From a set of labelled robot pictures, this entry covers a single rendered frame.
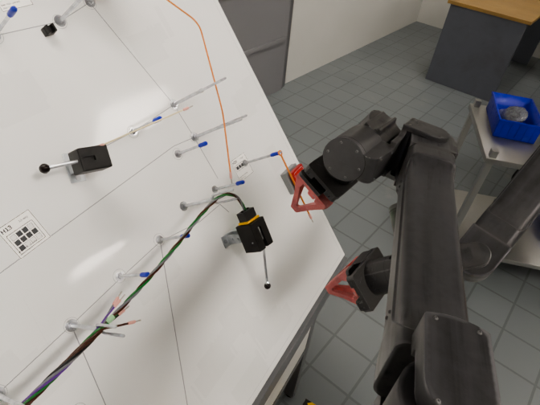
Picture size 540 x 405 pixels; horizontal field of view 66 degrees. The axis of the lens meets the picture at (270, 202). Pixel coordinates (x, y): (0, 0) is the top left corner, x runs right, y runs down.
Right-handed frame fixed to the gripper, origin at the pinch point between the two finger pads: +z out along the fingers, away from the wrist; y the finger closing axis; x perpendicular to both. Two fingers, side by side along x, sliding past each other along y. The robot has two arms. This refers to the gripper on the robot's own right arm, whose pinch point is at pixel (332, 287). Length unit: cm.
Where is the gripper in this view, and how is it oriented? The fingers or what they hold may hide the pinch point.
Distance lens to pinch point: 76.3
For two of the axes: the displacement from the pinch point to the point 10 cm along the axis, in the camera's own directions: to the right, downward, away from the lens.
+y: -5.7, 3.8, -7.3
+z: -6.6, 3.1, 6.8
